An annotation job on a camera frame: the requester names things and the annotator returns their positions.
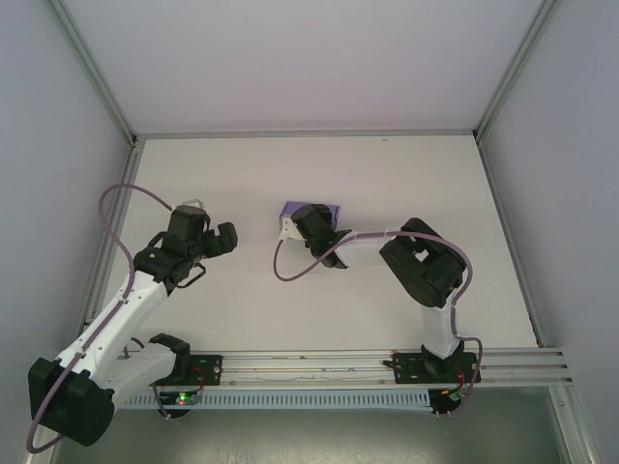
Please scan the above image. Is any left controller board green light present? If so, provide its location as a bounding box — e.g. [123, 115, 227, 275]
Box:
[161, 391, 202, 407]

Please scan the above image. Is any right black mount plate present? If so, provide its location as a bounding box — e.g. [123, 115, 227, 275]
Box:
[390, 351, 478, 386]

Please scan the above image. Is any right aluminium side rail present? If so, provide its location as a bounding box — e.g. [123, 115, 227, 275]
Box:
[478, 138, 599, 464]

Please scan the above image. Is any right aluminium frame post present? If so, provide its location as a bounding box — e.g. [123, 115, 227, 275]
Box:
[473, 0, 562, 144]

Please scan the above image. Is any purple paper box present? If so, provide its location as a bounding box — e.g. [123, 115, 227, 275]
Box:
[280, 200, 342, 234]

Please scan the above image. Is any left aluminium frame post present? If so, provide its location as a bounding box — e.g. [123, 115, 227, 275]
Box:
[47, 0, 141, 146]

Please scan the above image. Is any white slotted cable duct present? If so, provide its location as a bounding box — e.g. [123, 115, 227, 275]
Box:
[118, 390, 431, 411]

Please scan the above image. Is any aluminium slotted base rail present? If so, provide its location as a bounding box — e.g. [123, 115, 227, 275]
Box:
[115, 346, 577, 389]

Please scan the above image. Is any aluminium rear frame rail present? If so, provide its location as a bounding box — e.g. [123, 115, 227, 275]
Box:
[133, 129, 480, 141]

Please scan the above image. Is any aluminium frame post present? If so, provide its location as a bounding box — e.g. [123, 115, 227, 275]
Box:
[47, 0, 141, 146]
[473, 0, 562, 144]

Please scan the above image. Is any black mount plate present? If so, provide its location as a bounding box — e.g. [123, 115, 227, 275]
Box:
[390, 351, 478, 386]
[171, 354, 224, 388]

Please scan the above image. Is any left black mount plate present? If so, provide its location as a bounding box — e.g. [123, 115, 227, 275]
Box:
[171, 354, 224, 388]

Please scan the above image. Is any left aluminium side rail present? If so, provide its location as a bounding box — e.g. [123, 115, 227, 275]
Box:
[23, 139, 144, 464]

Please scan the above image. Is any aluminium side rail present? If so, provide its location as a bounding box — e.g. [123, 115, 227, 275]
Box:
[478, 138, 599, 464]
[23, 139, 144, 464]

